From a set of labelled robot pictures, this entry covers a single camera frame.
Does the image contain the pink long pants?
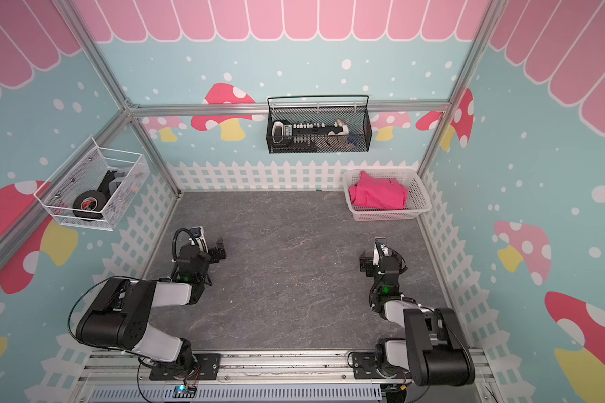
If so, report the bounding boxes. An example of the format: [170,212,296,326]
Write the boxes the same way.
[348,171,408,210]

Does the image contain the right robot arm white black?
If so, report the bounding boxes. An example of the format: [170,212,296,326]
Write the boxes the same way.
[351,251,476,386]

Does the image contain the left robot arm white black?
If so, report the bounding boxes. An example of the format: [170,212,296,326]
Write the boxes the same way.
[73,227,227,382]

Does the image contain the black tape roll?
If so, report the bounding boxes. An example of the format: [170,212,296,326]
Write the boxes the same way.
[72,191,107,221]

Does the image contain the white plastic laundry basket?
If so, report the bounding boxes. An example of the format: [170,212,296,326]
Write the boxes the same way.
[341,166,432,222]

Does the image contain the small green-lit circuit board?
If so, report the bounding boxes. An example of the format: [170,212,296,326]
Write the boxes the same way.
[172,385,198,400]

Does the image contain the black white tool in basket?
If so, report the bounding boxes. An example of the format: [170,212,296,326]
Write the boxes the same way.
[267,119,350,150]

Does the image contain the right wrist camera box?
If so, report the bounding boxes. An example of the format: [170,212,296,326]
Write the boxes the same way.
[373,237,390,266]

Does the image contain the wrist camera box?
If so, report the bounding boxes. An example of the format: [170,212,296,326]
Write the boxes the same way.
[188,226,208,252]
[373,237,390,266]

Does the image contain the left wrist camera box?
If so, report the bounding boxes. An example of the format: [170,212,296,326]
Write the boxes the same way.
[188,226,208,252]

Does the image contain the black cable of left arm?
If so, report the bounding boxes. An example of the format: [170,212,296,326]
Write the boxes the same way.
[66,275,142,349]

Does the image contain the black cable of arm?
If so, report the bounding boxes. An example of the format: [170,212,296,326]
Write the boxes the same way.
[66,275,142,349]
[397,296,472,403]

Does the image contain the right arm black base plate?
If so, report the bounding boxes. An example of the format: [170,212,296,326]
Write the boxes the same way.
[346,351,411,379]

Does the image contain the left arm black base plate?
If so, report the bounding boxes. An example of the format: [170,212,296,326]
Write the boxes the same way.
[149,353,221,381]

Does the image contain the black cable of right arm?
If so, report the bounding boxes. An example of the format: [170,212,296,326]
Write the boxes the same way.
[397,296,472,403]

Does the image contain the white wire wall basket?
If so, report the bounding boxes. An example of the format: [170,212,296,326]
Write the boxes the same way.
[34,139,151,231]

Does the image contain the aluminium front rail frame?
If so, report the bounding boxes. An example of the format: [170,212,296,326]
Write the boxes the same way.
[69,349,503,402]

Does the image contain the black wire mesh wall basket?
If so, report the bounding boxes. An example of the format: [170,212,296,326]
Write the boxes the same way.
[266,95,372,154]

